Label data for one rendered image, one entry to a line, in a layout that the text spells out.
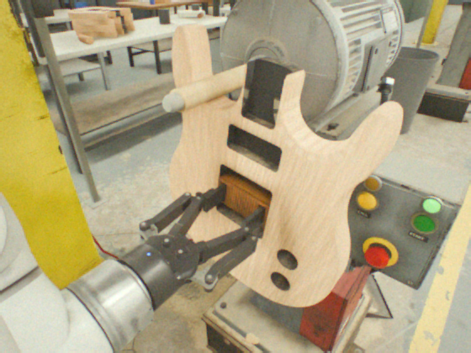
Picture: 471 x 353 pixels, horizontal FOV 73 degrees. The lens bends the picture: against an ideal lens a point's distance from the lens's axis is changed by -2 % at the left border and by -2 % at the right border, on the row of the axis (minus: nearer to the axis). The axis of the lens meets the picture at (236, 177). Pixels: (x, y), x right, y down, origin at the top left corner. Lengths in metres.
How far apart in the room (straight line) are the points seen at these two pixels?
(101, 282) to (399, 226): 0.45
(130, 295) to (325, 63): 0.43
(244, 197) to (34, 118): 0.97
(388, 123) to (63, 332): 0.36
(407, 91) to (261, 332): 2.56
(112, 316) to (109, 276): 0.04
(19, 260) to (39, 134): 1.02
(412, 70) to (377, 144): 2.87
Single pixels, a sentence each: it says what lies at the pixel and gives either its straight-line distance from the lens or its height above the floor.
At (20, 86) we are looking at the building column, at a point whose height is 1.07.
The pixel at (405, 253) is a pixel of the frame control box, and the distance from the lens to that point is 0.63.
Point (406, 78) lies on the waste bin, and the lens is 3.25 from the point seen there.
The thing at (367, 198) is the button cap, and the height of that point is 1.08.
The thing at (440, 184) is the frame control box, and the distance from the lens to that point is 0.59.
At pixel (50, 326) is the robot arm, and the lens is 0.35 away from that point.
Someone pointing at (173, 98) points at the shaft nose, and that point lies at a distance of 0.43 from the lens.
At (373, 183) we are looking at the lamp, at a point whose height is 1.11.
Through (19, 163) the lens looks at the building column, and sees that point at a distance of 1.36.
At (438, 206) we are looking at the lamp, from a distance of 0.56.
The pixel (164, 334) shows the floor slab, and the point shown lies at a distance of 1.65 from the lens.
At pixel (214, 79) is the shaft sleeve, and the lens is 0.48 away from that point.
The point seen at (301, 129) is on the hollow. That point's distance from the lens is 0.43.
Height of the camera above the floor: 1.41
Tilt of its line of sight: 34 degrees down
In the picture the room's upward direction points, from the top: straight up
